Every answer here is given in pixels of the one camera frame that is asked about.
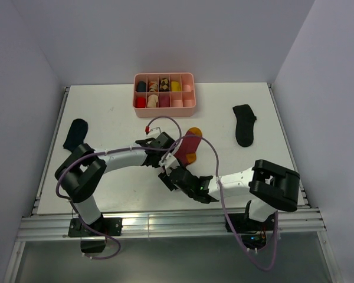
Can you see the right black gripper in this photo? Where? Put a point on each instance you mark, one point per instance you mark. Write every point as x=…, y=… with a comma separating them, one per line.
x=166, y=179

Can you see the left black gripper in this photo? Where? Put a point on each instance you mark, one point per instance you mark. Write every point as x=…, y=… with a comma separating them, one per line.
x=157, y=165

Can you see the maroon purple striped sock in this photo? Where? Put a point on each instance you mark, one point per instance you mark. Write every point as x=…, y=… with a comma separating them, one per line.
x=186, y=153

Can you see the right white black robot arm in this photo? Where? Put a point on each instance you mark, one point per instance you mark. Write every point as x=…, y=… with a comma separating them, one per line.
x=274, y=187

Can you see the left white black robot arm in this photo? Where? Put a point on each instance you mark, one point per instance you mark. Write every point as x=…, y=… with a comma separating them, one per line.
x=82, y=171

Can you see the maroon rolled sock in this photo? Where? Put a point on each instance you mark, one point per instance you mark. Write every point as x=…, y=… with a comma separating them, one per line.
x=164, y=101

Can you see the beige patterned rolled sock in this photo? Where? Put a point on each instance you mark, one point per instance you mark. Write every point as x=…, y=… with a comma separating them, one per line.
x=152, y=101

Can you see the red rolled sock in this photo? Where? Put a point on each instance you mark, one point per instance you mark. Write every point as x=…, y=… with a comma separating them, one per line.
x=140, y=102

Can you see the pink divided organizer box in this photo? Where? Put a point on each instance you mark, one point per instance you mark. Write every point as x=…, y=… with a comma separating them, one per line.
x=164, y=94

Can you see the brown checkered rolled sock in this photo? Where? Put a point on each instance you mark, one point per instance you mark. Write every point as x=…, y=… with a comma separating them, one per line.
x=164, y=85

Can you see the brown cream patterned rolled sock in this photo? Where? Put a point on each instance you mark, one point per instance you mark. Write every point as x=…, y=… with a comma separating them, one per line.
x=153, y=86

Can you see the yellow rolled sock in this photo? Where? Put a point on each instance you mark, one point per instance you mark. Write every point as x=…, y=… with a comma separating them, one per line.
x=175, y=86

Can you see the dark navy rolled sock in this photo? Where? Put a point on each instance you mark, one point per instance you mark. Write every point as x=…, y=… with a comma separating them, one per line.
x=141, y=86

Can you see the black sock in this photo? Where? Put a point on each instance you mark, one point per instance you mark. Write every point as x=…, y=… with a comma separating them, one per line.
x=244, y=129

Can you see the dark navy ankle sock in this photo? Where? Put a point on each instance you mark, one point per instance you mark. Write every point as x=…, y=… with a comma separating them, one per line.
x=76, y=134

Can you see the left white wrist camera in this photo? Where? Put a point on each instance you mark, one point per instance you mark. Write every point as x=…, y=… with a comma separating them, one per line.
x=152, y=132

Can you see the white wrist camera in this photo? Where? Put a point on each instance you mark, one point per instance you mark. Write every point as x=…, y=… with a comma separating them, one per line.
x=169, y=163
x=152, y=132

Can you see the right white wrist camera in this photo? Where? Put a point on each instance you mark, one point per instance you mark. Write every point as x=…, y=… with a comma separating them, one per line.
x=169, y=163

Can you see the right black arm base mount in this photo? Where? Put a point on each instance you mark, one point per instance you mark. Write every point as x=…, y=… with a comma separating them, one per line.
x=253, y=233

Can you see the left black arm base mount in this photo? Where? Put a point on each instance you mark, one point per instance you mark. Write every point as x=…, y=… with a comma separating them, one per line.
x=96, y=237

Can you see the aluminium frame rail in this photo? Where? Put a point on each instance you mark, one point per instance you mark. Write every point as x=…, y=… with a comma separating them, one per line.
x=164, y=224

